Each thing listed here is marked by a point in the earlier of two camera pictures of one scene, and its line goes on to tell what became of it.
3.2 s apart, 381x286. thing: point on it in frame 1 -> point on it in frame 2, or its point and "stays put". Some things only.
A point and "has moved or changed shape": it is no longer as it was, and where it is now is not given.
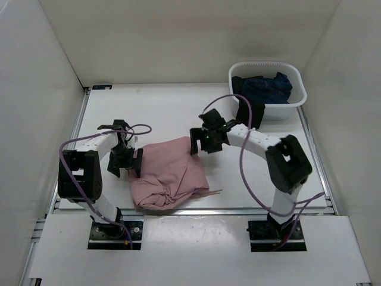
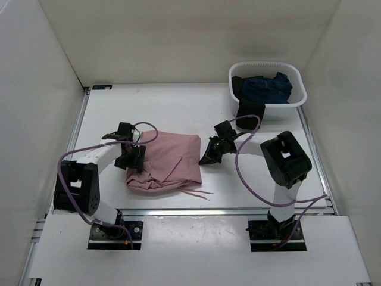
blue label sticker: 102,87 stays put
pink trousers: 170,177 has moved or changed shape
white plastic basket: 264,68 stays put
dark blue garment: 268,90 stays put
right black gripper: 197,133 -> 209,157
